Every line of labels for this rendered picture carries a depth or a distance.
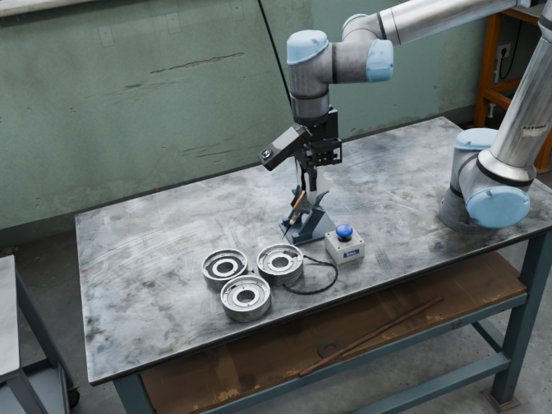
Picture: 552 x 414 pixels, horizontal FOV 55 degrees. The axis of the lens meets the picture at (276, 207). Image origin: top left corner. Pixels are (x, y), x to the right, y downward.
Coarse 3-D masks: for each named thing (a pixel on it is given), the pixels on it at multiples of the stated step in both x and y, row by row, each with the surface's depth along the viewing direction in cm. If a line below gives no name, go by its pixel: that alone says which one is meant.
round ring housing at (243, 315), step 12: (240, 276) 116; (252, 276) 115; (228, 288) 115; (240, 288) 114; (252, 288) 114; (264, 288) 114; (240, 300) 115; (264, 300) 109; (228, 312) 109; (240, 312) 108; (252, 312) 108; (264, 312) 111
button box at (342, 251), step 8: (328, 232) 124; (328, 240) 123; (336, 240) 122; (344, 240) 121; (352, 240) 121; (360, 240) 121; (328, 248) 125; (336, 248) 120; (344, 248) 119; (352, 248) 120; (360, 248) 121; (336, 256) 121; (344, 256) 121; (352, 256) 122; (360, 256) 122
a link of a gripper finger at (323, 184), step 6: (318, 168) 110; (306, 174) 110; (318, 174) 111; (306, 180) 111; (318, 180) 111; (324, 180) 112; (330, 180) 112; (306, 186) 112; (318, 186) 112; (324, 186) 113; (330, 186) 113; (306, 192) 113; (312, 192) 111; (318, 192) 113; (306, 198) 115; (312, 198) 113; (312, 204) 115
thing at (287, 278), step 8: (264, 248) 123; (272, 248) 123; (280, 248) 124; (288, 248) 123; (296, 248) 122; (264, 256) 122; (272, 256) 122; (280, 256) 122; (288, 256) 121; (272, 264) 121; (280, 264) 123; (288, 264) 119; (264, 272) 116; (288, 272) 115; (296, 272) 116; (264, 280) 120; (272, 280) 117; (280, 280) 116; (288, 280) 116
